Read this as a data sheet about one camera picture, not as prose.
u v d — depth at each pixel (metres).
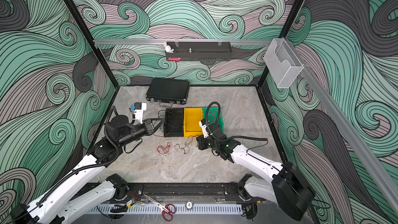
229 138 0.64
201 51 0.95
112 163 0.49
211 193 0.74
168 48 0.85
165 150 0.85
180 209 0.69
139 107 0.62
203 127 0.74
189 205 0.70
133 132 0.58
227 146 0.60
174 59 0.90
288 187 0.39
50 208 0.39
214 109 1.08
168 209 0.68
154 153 0.86
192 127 0.97
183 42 0.94
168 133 0.88
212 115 0.96
